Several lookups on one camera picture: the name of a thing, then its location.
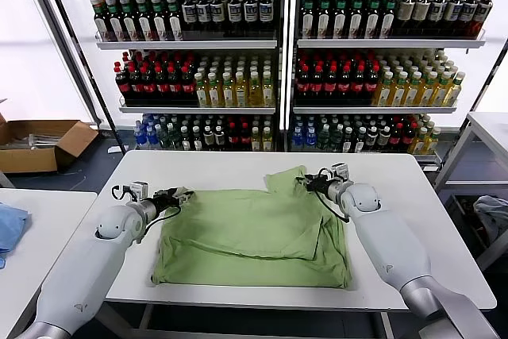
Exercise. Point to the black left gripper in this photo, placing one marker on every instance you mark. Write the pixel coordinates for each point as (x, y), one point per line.
(168, 199)

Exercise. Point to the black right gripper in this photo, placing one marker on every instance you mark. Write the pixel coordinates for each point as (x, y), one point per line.
(319, 184)

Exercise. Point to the light green polo shirt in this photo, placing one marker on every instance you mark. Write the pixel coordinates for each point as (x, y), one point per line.
(246, 228)

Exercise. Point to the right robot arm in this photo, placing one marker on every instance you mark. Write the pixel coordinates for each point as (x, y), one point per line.
(397, 243)

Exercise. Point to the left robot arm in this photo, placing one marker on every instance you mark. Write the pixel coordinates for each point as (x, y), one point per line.
(87, 267)

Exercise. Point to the blue water bottle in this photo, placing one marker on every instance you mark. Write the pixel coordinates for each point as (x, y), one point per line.
(140, 138)
(151, 137)
(297, 139)
(311, 139)

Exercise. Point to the clear green bottle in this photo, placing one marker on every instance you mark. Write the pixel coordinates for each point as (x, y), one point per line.
(174, 141)
(324, 139)
(164, 141)
(337, 139)

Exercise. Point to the yellow drink bottle green label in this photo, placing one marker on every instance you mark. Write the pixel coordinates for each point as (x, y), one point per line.
(426, 95)
(241, 95)
(432, 142)
(399, 95)
(385, 95)
(215, 95)
(440, 95)
(228, 95)
(420, 142)
(453, 93)
(269, 95)
(412, 95)
(268, 141)
(257, 141)
(202, 95)
(256, 95)

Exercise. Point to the small dark bottle white cap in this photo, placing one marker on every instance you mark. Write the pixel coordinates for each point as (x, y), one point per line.
(372, 138)
(185, 140)
(360, 141)
(208, 137)
(197, 140)
(383, 138)
(219, 137)
(348, 141)

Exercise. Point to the cola bottle red cap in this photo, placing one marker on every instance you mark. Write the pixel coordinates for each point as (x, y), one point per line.
(344, 86)
(331, 86)
(187, 86)
(317, 86)
(372, 86)
(358, 86)
(408, 139)
(246, 139)
(233, 139)
(174, 86)
(162, 86)
(136, 85)
(149, 86)
(304, 86)
(123, 85)
(395, 139)

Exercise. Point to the white paper scrap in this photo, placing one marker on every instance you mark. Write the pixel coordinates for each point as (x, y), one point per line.
(114, 149)

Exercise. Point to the large white folding table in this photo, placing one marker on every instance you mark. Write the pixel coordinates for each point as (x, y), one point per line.
(417, 181)

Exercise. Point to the grey shelf unit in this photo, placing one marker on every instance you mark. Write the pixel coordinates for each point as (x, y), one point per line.
(187, 45)
(389, 44)

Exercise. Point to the metal parts in carton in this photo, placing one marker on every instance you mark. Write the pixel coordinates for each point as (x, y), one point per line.
(40, 141)

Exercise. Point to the dark bottle green white label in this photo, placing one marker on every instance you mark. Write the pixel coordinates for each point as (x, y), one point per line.
(174, 18)
(114, 18)
(144, 18)
(309, 18)
(356, 18)
(340, 18)
(387, 18)
(324, 18)
(373, 18)
(129, 18)
(159, 18)
(100, 18)

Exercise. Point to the open cardboard box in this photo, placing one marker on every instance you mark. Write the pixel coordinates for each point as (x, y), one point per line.
(24, 161)

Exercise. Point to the dark bottle white blue label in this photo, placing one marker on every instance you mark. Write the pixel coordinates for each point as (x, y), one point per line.
(453, 11)
(189, 12)
(266, 11)
(217, 11)
(235, 11)
(251, 11)
(469, 11)
(437, 10)
(203, 12)

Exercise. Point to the light blue cloth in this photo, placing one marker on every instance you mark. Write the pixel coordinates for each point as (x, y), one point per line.
(12, 228)

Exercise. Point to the grey crumpled cloth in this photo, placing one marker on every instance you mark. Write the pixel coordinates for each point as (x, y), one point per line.
(493, 216)

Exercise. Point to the grey metal cart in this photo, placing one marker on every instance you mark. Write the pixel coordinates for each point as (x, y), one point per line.
(491, 129)

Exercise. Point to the dark bottle beige label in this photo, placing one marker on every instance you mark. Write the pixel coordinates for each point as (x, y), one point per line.
(405, 12)
(421, 11)

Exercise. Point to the brown tea bottle white label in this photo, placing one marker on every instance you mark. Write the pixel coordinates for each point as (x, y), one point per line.
(484, 12)

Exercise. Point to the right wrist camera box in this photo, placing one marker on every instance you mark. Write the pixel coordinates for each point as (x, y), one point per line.
(341, 172)

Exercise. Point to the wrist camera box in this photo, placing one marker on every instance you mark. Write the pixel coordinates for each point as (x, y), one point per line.
(341, 172)
(139, 189)

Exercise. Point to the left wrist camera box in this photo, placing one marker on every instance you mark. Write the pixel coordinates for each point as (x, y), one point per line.
(139, 189)

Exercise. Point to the diagonal metal frame bar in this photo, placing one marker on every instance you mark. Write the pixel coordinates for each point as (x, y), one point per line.
(86, 85)

